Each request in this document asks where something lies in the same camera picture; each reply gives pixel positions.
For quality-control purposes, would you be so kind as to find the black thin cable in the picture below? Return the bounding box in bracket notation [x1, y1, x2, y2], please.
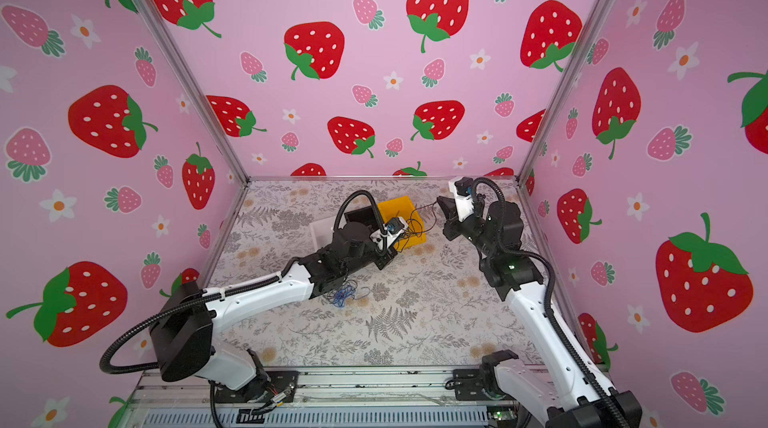
[398, 202, 457, 249]

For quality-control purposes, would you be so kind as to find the blue thin cable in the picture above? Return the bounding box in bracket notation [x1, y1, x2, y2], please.
[329, 283, 360, 309]

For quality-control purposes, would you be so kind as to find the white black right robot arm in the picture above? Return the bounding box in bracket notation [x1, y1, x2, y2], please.
[437, 177, 642, 427]

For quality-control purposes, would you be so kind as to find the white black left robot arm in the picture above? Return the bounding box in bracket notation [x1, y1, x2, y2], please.
[99, 217, 406, 391]

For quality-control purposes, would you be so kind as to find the white plastic bin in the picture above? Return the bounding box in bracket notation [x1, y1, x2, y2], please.
[309, 217, 334, 250]

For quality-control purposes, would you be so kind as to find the black plastic bin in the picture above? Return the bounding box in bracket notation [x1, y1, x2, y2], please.
[344, 206, 380, 231]

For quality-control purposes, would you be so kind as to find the yellow plastic bin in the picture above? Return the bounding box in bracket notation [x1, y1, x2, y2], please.
[378, 196, 427, 252]

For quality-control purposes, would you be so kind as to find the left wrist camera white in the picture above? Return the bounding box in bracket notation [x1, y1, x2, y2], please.
[370, 216, 408, 250]

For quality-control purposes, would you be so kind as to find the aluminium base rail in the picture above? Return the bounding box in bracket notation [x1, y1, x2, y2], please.
[113, 366, 540, 427]

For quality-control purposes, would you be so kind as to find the aluminium corner post right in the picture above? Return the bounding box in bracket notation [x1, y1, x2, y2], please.
[517, 0, 643, 184]

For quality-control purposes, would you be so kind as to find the aluminium corner post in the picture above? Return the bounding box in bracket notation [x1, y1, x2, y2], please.
[517, 0, 643, 184]
[133, 0, 249, 185]

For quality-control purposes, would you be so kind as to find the aluminium corner post left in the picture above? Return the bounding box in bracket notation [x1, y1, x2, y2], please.
[133, 0, 249, 185]

